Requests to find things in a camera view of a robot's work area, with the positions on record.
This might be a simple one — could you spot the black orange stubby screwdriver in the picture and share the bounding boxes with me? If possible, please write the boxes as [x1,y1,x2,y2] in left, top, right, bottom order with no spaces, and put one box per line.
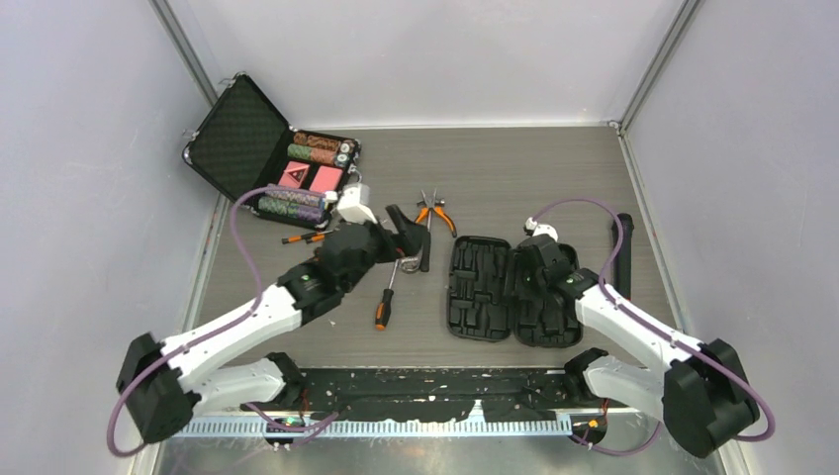
[374,260,401,331]

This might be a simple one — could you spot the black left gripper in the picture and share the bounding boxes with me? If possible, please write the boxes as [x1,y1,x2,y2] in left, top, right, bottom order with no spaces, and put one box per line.
[340,205,424,293]

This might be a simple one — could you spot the black cylinder flashlight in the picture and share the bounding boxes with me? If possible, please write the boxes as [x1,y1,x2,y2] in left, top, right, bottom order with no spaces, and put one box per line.
[611,213,634,300]

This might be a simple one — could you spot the small orange precision screwdriver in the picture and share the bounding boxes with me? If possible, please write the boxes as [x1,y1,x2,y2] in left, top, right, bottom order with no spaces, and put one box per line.
[281,232,321,244]

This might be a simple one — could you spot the black plastic tool case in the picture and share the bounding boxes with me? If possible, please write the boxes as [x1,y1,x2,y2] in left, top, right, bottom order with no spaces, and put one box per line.
[446,236,584,348]

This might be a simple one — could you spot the black handled hammer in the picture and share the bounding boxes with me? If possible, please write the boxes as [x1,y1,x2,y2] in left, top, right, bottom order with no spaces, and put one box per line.
[419,207,432,273]

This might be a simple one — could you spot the black aluminium poker chip case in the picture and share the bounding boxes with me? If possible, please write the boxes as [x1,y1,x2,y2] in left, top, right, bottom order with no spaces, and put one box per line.
[182,72,361,231]

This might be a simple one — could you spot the small round tape measure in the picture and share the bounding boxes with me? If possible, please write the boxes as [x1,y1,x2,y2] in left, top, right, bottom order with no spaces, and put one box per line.
[400,256,421,274]

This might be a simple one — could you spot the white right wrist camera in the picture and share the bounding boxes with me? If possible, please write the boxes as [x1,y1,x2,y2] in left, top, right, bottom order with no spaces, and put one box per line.
[523,217,559,241]

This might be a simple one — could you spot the orange handled pliers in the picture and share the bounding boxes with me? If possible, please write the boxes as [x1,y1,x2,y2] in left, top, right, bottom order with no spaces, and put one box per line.
[415,190,458,238]

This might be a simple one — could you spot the red playing card deck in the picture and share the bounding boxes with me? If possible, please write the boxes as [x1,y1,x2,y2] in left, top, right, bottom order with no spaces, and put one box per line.
[309,165,343,193]

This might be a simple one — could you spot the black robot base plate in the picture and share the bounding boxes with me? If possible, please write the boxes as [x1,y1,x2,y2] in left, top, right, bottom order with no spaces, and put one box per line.
[238,366,630,425]

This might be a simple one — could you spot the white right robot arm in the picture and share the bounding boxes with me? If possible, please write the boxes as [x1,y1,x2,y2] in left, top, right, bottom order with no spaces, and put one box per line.
[446,234,760,458]

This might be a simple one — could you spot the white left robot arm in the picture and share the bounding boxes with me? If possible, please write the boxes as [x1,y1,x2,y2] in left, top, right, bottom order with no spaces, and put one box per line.
[112,205,428,444]

